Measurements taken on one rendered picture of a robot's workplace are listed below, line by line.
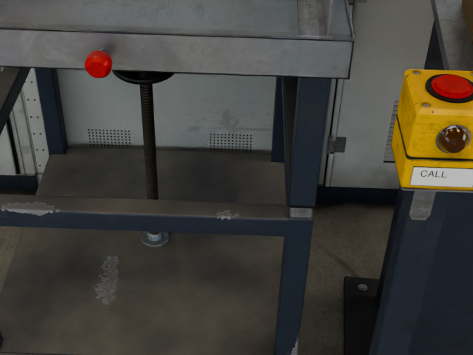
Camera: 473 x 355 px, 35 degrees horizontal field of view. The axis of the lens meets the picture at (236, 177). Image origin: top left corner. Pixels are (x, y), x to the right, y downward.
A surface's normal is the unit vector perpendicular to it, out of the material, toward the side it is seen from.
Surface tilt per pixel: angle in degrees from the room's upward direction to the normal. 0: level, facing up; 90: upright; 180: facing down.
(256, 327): 0
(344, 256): 0
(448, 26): 0
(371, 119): 90
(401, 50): 90
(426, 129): 90
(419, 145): 89
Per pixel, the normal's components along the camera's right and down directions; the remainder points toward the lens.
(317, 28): 0.03, -0.77
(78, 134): -0.03, 0.63
